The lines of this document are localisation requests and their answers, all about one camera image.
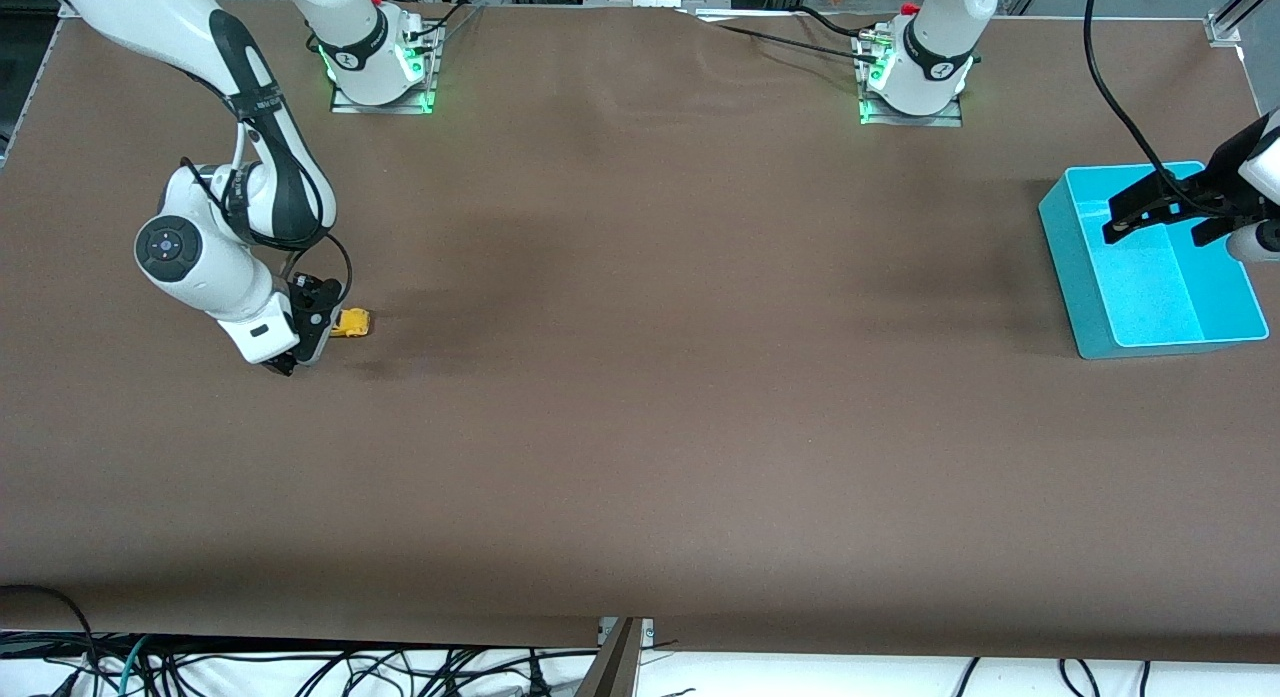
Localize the cyan plastic bin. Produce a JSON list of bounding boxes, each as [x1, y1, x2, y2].
[[1038, 161, 1271, 361]]

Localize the brown table cover sheet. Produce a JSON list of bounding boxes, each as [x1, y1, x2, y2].
[[0, 0, 1280, 664]]

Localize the aluminium frame strut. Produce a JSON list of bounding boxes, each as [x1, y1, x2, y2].
[[1205, 0, 1280, 48]]

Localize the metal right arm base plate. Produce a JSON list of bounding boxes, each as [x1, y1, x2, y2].
[[330, 17, 443, 116]]

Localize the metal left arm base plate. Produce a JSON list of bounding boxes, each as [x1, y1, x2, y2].
[[855, 27, 966, 128]]

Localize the black base power cable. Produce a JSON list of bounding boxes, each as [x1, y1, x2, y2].
[[405, 2, 483, 40]]

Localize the black looped floor cable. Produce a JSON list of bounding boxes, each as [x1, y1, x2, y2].
[[0, 584, 98, 697]]

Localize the aluminium table side rail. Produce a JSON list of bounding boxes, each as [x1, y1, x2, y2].
[[0, 17, 63, 166]]

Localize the tangled black floor cables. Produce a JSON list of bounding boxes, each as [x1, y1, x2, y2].
[[150, 645, 601, 697]]

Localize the teal floor cable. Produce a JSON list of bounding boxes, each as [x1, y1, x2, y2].
[[118, 635, 153, 697]]

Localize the short black table cable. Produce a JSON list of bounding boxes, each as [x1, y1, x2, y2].
[[795, 5, 891, 40]]

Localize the long black table cable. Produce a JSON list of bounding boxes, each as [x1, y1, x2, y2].
[[680, 9, 881, 63]]

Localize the aluminium profile post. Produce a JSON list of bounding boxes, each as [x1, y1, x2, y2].
[[575, 617, 643, 697]]

